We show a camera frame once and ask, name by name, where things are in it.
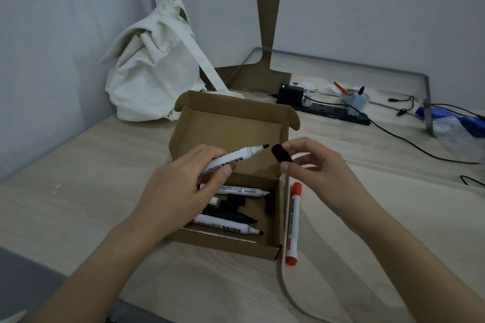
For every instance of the person's left hand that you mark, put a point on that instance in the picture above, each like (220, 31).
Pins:
(166, 194)

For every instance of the person's right hand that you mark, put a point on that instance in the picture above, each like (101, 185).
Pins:
(333, 179)

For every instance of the person's right thumb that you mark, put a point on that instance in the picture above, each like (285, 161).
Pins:
(293, 174)

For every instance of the person's left thumb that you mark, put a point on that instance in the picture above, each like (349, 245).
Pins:
(221, 177)

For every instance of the black marker cap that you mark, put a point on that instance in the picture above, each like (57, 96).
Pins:
(233, 203)
(281, 153)
(270, 206)

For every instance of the person's left forearm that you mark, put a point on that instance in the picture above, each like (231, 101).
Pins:
(94, 269)

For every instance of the person's right forearm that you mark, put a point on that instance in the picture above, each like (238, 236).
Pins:
(413, 269)

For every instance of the black marker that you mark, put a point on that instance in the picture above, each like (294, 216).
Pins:
(227, 215)

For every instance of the red capped white marker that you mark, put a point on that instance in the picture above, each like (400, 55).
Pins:
(293, 220)

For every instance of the brown cardboard box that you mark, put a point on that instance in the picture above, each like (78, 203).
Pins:
(231, 126)

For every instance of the black power strip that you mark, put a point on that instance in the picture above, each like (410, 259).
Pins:
(333, 112)

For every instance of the black power adapter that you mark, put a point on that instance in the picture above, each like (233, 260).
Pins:
(290, 93)

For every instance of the white power adapter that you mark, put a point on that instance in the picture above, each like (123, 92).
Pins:
(310, 88)

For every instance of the grey-blue pen holder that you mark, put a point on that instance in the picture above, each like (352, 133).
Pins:
(354, 102)

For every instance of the orange pen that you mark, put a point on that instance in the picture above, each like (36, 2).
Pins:
(340, 87)

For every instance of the beige wood-grain desk mat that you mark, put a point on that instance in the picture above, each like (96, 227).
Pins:
(416, 198)

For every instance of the white canvas bag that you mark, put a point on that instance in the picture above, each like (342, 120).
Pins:
(151, 65)

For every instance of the clear plastic bag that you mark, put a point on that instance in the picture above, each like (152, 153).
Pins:
(458, 139)

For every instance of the blue plastic bag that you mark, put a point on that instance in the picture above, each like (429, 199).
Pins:
(466, 122)

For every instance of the grey metal frame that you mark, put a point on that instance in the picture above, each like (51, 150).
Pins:
(427, 103)

